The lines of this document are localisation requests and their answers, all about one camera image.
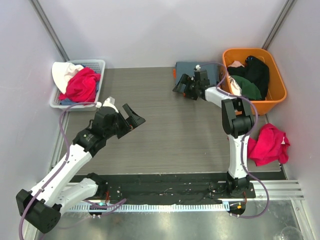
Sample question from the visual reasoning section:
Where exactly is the orange t shirt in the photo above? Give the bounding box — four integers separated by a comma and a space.
172, 68, 176, 79

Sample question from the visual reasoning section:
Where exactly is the grey-blue t shirt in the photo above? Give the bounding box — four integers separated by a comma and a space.
174, 61, 225, 88

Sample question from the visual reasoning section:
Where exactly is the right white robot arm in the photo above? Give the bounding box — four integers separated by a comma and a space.
172, 70, 255, 198

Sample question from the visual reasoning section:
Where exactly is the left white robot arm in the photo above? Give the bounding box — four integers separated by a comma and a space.
16, 100, 146, 234

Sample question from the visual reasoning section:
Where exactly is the white garment in tub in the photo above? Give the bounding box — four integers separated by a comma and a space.
228, 73, 247, 96

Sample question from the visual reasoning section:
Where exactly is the pink shirt in basket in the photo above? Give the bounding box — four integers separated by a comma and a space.
58, 67, 101, 104

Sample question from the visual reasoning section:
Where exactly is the blue cloth in basket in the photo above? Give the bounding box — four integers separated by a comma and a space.
59, 98, 75, 106

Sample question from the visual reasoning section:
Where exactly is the dark green garment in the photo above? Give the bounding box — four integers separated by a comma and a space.
231, 75, 263, 101

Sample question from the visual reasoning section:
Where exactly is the white perforated basket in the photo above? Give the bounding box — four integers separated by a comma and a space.
49, 59, 106, 112

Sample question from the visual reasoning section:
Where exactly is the black garment in tub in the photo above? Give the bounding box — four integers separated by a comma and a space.
227, 55, 270, 101

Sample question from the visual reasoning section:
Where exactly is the white cloth in basket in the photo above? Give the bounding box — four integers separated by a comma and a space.
51, 61, 84, 94

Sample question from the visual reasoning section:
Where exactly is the orange plastic tub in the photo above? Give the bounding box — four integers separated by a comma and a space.
222, 48, 287, 116

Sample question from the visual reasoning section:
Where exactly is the pink shirt on table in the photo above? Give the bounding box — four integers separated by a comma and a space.
247, 123, 291, 167

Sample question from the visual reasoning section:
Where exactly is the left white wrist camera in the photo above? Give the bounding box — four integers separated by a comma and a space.
95, 96, 119, 113

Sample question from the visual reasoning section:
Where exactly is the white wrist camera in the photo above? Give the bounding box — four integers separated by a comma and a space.
194, 64, 202, 73
95, 96, 119, 113

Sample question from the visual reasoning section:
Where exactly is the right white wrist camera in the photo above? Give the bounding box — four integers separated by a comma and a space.
194, 64, 202, 73

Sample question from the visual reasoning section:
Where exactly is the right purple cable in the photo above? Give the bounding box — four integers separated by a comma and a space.
198, 61, 270, 219

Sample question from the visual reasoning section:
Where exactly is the purple cable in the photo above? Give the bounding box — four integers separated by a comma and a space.
18, 101, 127, 240
198, 61, 270, 219

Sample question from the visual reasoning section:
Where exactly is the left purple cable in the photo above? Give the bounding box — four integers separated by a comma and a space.
18, 101, 127, 240

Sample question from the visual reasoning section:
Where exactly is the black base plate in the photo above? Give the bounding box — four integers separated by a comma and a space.
69, 171, 287, 205

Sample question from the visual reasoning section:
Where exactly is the white slotted cable duct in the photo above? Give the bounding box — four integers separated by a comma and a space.
68, 201, 230, 213

